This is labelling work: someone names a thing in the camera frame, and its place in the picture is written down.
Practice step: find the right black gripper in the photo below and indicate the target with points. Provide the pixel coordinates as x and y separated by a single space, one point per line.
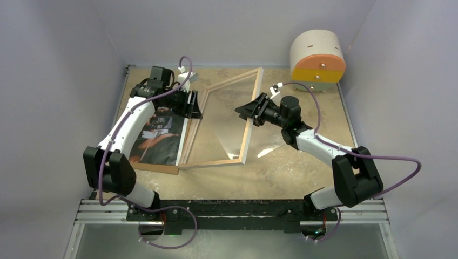
252 110

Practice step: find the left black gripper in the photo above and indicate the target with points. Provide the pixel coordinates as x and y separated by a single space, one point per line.
191 111

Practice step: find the wooden picture frame with glass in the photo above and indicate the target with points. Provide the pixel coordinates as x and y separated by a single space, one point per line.
221 138

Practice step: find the printed photo sheet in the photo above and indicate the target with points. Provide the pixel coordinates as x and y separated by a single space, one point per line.
160 141

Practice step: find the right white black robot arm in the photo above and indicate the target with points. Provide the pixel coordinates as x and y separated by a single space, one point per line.
355 176

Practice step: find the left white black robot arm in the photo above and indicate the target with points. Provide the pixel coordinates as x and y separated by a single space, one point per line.
107 166

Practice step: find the round mini drawer cabinet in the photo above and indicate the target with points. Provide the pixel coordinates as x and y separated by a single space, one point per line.
316 59

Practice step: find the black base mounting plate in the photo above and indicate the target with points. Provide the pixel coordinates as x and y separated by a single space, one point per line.
290 216

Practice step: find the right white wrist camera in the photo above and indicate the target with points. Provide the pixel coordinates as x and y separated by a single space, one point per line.
275 92

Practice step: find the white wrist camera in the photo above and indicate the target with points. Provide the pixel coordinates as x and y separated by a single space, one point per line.
186 78
275 92

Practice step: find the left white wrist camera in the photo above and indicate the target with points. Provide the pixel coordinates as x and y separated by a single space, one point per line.
186 78

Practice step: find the aluminium rail bar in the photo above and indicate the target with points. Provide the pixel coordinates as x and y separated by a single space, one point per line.
90 211

